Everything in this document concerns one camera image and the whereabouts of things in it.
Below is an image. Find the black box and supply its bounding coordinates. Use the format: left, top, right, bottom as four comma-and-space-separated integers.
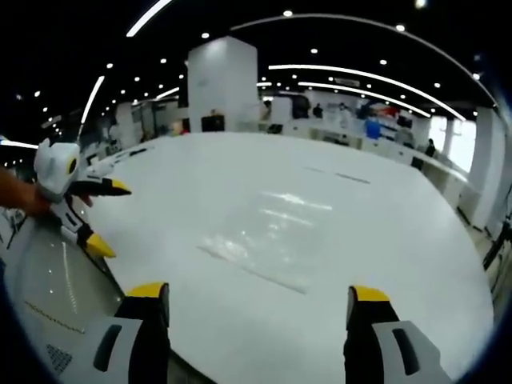
200, 114, 226, 133

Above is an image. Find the black flat item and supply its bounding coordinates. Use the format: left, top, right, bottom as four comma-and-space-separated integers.
114, 146, 150, 160

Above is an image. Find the white square pillar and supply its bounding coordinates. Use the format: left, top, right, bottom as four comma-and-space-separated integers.
186, 35, 259, 134

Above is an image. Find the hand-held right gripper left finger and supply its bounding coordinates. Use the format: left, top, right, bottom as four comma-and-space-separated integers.
62, 281, 171, 384

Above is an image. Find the clear resealable bag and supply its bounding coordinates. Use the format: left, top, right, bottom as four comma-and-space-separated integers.
197, 189, 334, 296

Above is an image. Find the long curved ceiling light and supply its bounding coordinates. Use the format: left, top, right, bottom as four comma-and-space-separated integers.
268, 63, 468, 122

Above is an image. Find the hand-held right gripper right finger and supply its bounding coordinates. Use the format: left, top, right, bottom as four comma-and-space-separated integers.
342, 284, 454, 384

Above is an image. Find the white pillar by window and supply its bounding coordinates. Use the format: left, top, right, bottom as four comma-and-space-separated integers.
466, 105, 507, 230

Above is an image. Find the person's left hand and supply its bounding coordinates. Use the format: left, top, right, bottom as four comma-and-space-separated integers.
24, 187, 94, 218

